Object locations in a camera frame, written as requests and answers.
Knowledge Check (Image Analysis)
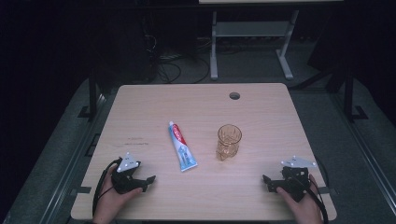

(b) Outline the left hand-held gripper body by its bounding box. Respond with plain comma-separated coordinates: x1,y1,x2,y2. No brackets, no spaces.
110,151,149,196

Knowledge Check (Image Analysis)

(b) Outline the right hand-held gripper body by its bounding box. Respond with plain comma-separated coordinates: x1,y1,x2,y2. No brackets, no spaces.
277,155,318,203

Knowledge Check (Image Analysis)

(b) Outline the white blue red toothpaste tube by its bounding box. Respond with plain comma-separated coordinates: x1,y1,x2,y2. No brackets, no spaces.
167,120,199,173

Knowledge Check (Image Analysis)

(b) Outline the amber patterned glass cup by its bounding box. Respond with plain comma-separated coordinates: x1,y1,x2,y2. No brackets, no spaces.
215,123,244,162

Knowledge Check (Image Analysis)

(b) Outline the person's left hand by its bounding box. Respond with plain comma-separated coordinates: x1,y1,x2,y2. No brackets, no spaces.
92,169,145,224

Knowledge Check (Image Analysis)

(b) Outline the person's right hand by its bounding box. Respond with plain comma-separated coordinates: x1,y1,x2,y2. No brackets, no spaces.
276,174,325,224

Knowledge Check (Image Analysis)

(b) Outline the black metal stand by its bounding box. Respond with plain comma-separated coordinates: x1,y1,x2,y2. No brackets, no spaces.
341,66,370,123
77,66,107,119

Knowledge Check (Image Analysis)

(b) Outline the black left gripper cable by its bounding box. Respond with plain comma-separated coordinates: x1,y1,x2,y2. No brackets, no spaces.
92,158,123,217

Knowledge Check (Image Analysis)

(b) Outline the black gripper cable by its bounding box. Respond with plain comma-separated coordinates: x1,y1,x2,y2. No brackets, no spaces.
306,174,331,224
92,158,123,217

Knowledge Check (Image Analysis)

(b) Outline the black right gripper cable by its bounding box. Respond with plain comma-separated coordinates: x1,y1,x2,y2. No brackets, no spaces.
306,174,331,224

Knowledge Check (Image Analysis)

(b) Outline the metal floor rail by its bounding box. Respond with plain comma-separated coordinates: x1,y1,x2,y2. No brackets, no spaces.
330,92,396,217
38,92,108,224

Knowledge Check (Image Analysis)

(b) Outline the black floor cable bundle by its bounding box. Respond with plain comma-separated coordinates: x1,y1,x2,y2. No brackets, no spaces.
154,50,213,85

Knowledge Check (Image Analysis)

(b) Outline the white metal desk frame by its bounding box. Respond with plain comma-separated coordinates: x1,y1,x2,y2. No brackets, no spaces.
198,0,344,81

